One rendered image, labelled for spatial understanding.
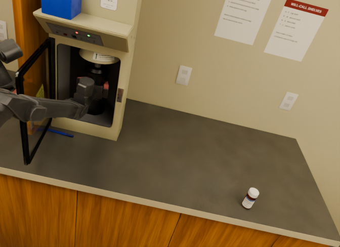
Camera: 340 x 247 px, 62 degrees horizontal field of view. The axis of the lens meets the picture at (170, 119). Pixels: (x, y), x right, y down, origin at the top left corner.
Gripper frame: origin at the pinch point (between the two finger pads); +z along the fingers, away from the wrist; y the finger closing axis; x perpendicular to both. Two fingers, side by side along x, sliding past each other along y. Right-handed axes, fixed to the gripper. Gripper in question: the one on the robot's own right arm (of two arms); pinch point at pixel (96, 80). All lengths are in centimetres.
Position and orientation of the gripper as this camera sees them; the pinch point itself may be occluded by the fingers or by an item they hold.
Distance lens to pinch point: 136.2
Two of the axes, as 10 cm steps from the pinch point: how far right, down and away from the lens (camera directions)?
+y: -9.7, -2.3, -0.5
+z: 1.0, -5.9, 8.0
